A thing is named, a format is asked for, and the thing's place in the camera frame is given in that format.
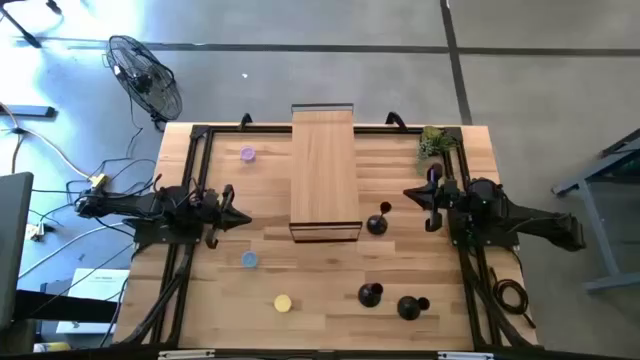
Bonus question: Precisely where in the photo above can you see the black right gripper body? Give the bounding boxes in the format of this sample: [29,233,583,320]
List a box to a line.
[425,162,459,234]

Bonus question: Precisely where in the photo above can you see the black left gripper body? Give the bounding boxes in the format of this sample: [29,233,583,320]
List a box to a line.
[204,184,235,250]

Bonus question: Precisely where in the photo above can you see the black metal candlestick holder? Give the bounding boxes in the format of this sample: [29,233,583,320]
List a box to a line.
[357,282,385,309]
[366,200,393,237]
[396,295,431,322]

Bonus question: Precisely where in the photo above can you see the green artificial potted plant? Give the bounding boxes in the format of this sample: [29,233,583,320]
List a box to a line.
[415,125,459,176]

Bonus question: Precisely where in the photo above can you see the black floor fan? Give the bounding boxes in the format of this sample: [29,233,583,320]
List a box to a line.
[103,34,184,132]

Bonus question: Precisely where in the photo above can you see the white cardboard box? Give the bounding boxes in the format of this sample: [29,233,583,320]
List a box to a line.
[54,267,132,335]

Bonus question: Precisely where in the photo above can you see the grey metal workbench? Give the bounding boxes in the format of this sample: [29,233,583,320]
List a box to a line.
[551,127,640,295]

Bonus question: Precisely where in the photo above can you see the black desk beam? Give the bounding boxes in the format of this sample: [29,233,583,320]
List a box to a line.
[13,288,119,324]

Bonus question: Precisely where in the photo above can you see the white power adapter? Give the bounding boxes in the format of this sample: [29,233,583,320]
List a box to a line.
[24,221,47,243]

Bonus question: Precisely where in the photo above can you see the black floor bar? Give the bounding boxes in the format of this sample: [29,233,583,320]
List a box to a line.
[0,104,58,119]

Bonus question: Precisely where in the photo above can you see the dark grey monitor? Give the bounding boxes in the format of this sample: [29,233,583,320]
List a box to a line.
[0,171,35,331]

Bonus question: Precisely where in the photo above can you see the yellow tool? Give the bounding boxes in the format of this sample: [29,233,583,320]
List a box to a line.
[31,340,72,354]

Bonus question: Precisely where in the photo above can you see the black aluminium table frame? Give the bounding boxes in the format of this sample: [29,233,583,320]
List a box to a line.
[117,122,539,351]

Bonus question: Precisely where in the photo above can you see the coiled black cable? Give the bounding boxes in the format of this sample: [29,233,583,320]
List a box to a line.
[489,267,537,330]

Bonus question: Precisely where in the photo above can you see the wooden shelf with black frame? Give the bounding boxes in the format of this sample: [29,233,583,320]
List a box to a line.
[288,102,364,245]

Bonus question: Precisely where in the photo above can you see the silver metal bracket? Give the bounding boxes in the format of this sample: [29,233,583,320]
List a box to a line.
[437,350,496,360]
[158,349,217,360]

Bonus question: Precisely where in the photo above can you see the white floor cable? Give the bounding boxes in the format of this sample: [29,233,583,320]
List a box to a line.
[18,221,132,280]

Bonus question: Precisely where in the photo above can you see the black floor cable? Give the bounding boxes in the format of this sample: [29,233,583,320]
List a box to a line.
[29,157,159,209]

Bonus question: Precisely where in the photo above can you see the beige floor cable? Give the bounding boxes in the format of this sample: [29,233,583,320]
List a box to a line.
[0,101,97,182]

